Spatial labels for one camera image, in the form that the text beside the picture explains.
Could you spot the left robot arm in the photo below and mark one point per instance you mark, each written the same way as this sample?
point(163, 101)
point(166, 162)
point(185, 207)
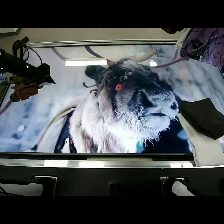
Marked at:
point(20, 66)

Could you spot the purple printed garment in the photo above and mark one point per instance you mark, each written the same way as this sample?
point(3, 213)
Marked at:
point(206, 45)

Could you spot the silver frame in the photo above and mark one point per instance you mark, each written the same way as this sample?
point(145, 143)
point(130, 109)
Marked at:
point(100, 163)

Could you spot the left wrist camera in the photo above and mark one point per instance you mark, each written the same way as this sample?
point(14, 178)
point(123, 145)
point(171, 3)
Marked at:
point(20, 45)

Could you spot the dark grey garment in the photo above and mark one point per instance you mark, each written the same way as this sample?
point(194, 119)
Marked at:
point(203, 118)

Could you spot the brown garment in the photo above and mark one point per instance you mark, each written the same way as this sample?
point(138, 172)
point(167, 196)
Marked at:
point(25, 90)

